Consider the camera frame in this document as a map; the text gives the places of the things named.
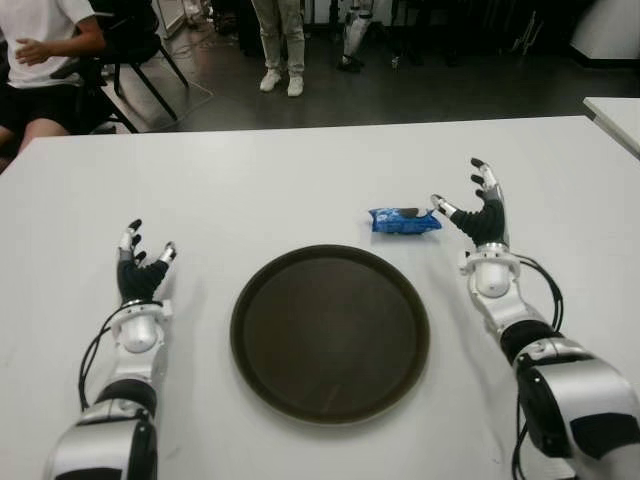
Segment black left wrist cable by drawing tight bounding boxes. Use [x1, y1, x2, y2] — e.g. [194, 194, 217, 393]
[77, 307, 126, 411]

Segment white floor cable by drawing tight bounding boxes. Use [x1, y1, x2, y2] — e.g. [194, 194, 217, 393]
[107, 34, 216, 132]

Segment black right elbow cable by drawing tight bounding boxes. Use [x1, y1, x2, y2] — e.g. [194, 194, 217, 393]
[509, 419, 531, 476]

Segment white upright panel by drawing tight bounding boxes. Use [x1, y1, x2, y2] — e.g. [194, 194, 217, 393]
[152, 0, 184, 39]

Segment round dark brown tray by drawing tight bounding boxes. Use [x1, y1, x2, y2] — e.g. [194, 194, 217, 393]
[229, 243, 431, 427]

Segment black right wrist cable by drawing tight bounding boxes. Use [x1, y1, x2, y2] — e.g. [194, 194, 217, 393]
[512, 253, 566, 334]

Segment blue Oreo packet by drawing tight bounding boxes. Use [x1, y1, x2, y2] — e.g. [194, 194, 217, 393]
[368, 205, 443, 235]

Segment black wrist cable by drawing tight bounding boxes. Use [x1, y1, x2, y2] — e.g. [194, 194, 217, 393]
[512, 253, 566, 334]
[77, 307, 126, 411]

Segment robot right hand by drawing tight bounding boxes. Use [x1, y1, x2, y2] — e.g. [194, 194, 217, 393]
[429, 157, 512, 251]

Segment folded metal racks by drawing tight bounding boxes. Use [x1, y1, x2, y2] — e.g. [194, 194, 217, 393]
[509, 9, 546, 59]

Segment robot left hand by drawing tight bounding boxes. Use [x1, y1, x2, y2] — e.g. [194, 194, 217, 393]
[115, 218, 178, 306]

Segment white side table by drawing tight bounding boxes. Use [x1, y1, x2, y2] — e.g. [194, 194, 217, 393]
[582, 96, 640, 162]

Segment standing person beige trousers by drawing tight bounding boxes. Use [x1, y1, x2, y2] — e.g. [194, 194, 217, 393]
[249, 0, 307, 98]

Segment white cabinet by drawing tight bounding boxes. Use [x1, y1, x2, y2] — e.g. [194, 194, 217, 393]
[567, 0, 640, 69]

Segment black chair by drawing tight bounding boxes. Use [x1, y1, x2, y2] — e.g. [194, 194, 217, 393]
[49, 0, 191, 134]

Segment seated person white shirt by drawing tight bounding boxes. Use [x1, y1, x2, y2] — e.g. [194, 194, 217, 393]
[0, 0, 109, 151]

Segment background humanoid robot legs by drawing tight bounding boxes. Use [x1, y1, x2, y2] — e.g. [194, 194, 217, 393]
[335, 0, 376, 74]

